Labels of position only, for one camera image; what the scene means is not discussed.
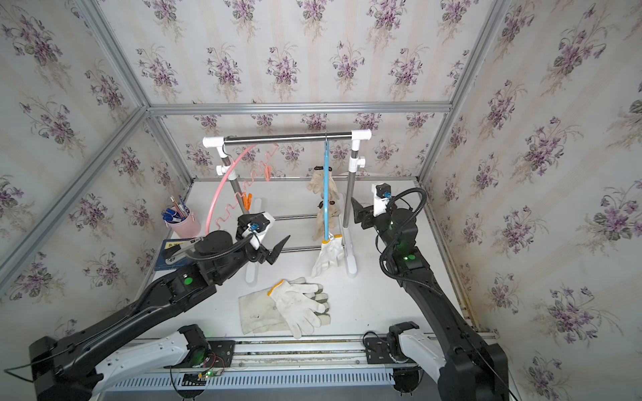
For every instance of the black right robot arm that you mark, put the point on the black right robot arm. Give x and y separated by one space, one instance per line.
458 359

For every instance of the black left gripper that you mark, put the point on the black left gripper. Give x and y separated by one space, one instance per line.
263 254

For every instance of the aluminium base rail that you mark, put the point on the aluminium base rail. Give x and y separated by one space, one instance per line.
271 363

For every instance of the blue wavy hanger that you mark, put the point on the blue wavy hanger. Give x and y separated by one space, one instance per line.
326 192

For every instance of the white glove yellow cuff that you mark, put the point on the white glove yellow cuff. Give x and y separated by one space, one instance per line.
331 254
303 306

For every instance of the pink metal pen bucket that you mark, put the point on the pink metal pen bucket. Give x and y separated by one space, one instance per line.
189 227

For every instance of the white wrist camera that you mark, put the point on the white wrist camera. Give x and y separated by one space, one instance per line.
255 226
382 195

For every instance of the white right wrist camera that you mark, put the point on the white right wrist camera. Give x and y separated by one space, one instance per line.
382 195

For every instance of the grey white stapler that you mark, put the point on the grey white stapler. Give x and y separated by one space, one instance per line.
178 251

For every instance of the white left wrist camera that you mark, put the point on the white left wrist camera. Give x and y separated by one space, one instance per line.
255 226

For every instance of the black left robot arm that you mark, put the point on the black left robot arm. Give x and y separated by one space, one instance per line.
82 365

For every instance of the blue pens in bucket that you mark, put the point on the blue pens in bucket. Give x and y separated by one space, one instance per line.
177 213

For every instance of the small circuit board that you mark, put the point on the small circuit board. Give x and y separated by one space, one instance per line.
199 380

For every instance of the orange plastic clothespin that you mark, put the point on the orange plastic clothespin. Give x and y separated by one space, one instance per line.
247 200

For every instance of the beige glove black cuff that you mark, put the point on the beige glove black cuff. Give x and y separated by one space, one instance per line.
317 182
322 219

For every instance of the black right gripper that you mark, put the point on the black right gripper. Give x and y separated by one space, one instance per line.
364 214

